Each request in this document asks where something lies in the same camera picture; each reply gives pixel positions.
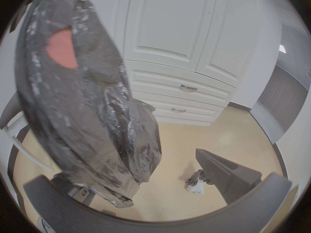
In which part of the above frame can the white chair with grey pads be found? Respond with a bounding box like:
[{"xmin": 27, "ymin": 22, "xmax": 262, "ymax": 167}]
[{"xmin": 0, "ymin": 91, "xmax": 55, "ymax": 173}]

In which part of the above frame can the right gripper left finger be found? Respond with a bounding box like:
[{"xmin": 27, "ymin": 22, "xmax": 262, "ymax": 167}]
[{"xmin": 53, "ymin": 172, "xmax": 97, "ymax": 206}]

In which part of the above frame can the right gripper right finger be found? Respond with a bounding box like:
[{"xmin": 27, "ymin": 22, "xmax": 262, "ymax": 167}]
[{"xmin": 196, "ymin": 148, "xmax": 263, "ymax": 206}]

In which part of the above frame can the white wardrobe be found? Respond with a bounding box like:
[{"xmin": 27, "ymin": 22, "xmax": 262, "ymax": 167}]
[{"xmin": 114, "ymin": 0, "xmax": 261, "ymax": 127}]

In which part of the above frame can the black plastic bag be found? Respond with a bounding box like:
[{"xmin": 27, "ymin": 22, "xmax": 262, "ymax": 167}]
[{"xmin": 15, "ymin": 0, "xmax": 163, "ymax": 208}]

